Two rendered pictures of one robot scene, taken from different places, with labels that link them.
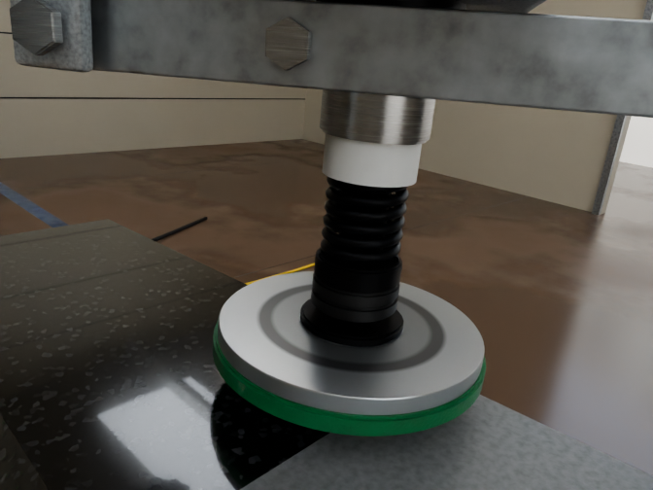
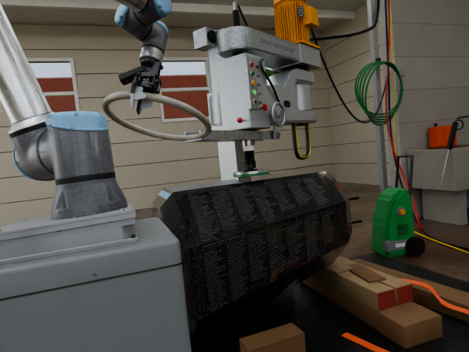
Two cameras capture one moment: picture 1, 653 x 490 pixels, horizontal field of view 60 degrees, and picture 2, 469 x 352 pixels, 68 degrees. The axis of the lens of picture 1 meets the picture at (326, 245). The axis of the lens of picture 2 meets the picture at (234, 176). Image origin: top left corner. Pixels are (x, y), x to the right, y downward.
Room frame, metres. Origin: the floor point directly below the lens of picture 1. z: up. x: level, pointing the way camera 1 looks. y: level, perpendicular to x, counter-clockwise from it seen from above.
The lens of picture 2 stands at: (1.35, -1.92, 1.04)
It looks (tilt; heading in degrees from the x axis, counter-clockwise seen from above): 4 degrees down; 119
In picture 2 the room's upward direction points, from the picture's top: 6 degrees counter-clockwise
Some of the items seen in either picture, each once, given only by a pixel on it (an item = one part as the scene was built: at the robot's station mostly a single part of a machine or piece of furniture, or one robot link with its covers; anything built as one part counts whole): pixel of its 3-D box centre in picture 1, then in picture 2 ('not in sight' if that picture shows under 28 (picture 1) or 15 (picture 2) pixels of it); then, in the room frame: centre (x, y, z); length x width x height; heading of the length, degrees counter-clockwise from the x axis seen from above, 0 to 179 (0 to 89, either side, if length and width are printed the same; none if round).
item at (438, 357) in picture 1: (350, 328); (250, 171); (0.41, -0.03, 0.92); 0.21 x 0.21 x 0.01
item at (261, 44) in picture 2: not in sight; (271, 55); (0.48, 0.32, 1.66); 0.96 x 0.25 x 0.17; 80
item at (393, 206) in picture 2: not in sight; (392, 205); (1.04, 1.47, 0.43); 0.35 x 0.35 x 0.87; 37
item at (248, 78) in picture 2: not in sight; (251, 83); (0.51, -0.12, 1.41); 0.08 x 0.03 x 0.28; 80
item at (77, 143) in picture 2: not in sight; (79, 144); (0.53, -1.28, 1.10); 0.17 x 0.15 x 0.18; 172
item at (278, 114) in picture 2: not in sight; (273, 115); (0.55, 0.07, 1.24); 0.15 x 0.10 x 0.15; 80
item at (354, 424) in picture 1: (350, 332); (250, 172); (0.41, -0.03, 0.91); 0.22 x 0.22 x 0.04
